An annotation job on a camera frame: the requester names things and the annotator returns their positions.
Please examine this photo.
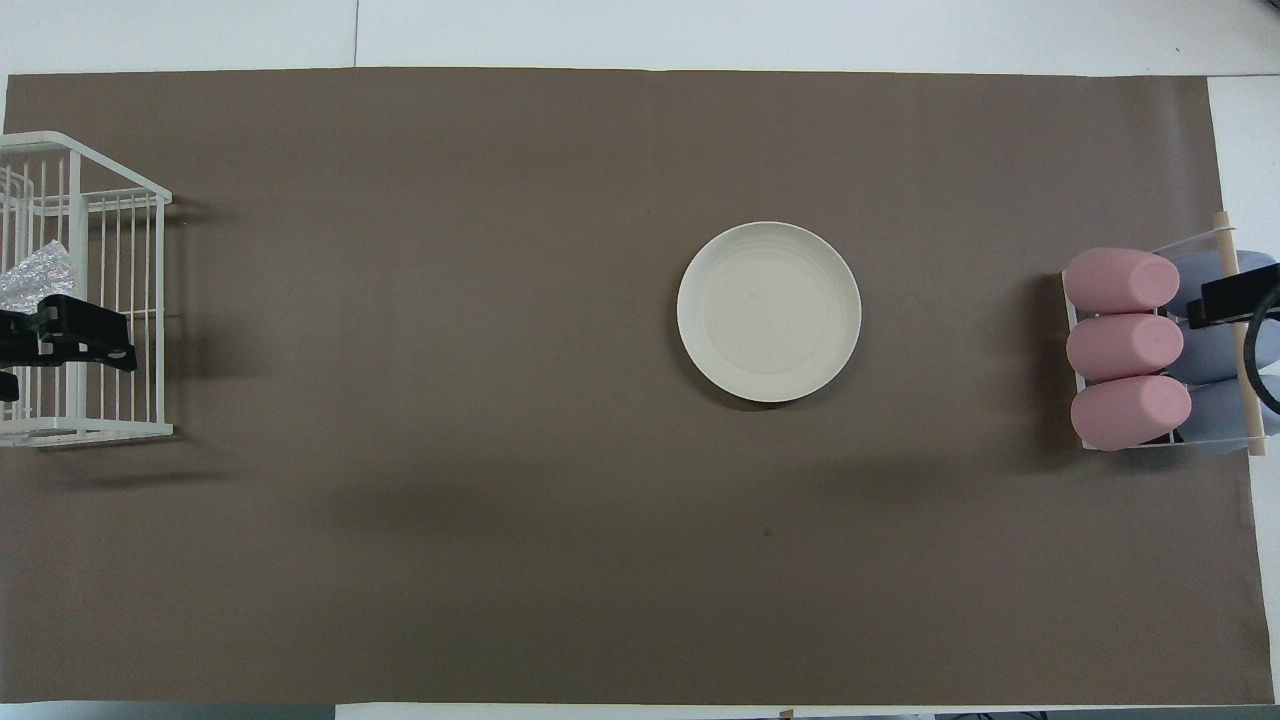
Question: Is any silver foil sponge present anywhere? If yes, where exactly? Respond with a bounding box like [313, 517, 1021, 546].
[0, 240, 79, 313]

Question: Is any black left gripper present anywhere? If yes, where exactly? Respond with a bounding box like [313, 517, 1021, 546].
[0, 294, 139, 402]

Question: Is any brown table mat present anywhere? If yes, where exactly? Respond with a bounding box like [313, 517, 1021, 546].
[0, 67, 1276, 707]

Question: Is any blue plastic cup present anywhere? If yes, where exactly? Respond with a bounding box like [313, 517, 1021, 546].
[1175, 375, 1280, 457]
[1168, 250, 1280, 319]
[1165, 315, 1280, 386]

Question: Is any white cup holder rack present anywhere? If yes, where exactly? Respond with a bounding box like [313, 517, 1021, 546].
[1062, 211, 1269, 459]

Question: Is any cream round plate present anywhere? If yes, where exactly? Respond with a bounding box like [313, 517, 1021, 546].
[676, 221, 863, 404]

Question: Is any white wire dish rack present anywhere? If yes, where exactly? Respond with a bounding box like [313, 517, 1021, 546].
[0, 131, 174, 448]

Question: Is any pink plastic cup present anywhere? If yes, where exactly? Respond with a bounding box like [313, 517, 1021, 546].
[1063, 247, 1181, 315]
[1066, 313, 1185, 383]
[1070, 374, 1193, 452]

